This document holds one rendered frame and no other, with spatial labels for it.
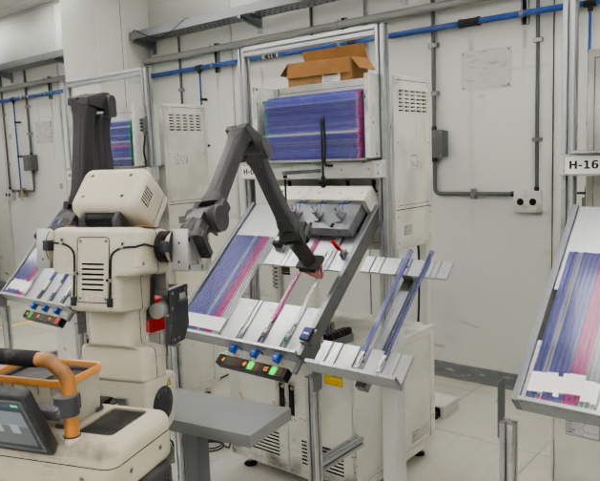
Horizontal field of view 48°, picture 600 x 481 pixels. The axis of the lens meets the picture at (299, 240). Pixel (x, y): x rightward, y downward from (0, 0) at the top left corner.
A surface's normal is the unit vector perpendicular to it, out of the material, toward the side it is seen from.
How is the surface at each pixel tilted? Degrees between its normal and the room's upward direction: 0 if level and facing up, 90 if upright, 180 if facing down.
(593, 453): 90
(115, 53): 90
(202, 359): 90
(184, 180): 90
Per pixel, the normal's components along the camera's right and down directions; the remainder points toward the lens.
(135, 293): 0.94, 0.00
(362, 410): 0.77, 0.05
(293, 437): -0.63, 0.12
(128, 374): -0.33, -0.01
